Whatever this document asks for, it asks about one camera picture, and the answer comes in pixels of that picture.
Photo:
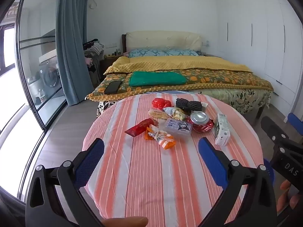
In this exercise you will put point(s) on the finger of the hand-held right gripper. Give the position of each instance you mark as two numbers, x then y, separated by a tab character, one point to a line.
296	121
272	132

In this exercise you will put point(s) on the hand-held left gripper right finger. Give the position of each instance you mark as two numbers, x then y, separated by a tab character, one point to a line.
213	163

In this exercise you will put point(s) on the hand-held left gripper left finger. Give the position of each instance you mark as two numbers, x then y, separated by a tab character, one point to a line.
90	163

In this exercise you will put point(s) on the blue plastic bin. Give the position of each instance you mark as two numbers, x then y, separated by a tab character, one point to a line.
269	173

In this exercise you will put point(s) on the clear plastic floss box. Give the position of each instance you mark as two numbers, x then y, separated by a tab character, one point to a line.
177	128

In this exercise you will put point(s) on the silver gold snack wrapper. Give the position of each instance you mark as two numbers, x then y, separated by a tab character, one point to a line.
176	114

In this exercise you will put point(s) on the red plastic bag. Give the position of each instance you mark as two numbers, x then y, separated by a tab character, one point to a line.
161	103

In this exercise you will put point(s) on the person's right hand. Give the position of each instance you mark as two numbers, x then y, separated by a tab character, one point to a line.
290	201

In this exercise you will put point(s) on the person's left hand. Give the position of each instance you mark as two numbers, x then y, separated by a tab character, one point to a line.
125	222

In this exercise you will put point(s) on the white green drink carton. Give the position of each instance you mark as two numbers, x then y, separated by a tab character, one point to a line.
222	132

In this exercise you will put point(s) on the floral bed sheet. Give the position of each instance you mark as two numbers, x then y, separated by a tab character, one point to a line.
241	99

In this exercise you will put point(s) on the crushed red soda can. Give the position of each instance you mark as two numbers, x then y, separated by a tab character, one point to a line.
200	118

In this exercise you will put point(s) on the orange snack wrapper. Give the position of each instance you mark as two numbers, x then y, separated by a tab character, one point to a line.
165	141

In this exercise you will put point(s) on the white openwork chair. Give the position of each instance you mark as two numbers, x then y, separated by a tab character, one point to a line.
104	107

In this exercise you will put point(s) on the red snack wrapper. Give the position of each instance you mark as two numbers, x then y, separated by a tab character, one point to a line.
140	128

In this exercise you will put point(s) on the black foam fruit net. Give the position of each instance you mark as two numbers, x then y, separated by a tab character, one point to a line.
187	104

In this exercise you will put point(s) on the beige snack wrapper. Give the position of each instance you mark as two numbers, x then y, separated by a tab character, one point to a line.
157	114

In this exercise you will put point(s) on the black phone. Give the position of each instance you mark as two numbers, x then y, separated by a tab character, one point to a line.
113	87

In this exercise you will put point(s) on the white wardrobe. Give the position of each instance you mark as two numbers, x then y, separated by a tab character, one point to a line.
260	40

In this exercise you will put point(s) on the washing machine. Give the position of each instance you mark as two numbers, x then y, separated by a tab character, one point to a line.
51	78

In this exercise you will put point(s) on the metal pot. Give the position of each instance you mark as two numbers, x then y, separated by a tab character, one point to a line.
33	83

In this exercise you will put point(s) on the dark wooden nightstand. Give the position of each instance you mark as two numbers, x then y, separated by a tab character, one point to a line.
106	63

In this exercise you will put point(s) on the green folded cloth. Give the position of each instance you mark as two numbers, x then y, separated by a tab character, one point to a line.
156	78

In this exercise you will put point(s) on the yellow dotted blanket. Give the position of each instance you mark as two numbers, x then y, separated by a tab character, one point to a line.
177	62

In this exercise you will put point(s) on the teal patterned pillow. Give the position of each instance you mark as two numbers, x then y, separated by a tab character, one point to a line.
146	52
182	52

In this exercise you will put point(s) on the pile of clothes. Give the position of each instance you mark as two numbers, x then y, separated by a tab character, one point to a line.
93	46

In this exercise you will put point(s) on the blue grey curtain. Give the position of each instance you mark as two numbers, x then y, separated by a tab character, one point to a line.
71	40

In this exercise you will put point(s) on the black framed glass door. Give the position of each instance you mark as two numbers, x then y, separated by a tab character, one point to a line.
17	52

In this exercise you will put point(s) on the cream headboard cushion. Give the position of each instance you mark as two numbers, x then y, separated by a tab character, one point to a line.
163	40

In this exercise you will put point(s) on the white wall socket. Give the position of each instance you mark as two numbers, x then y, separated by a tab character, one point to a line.
110	45

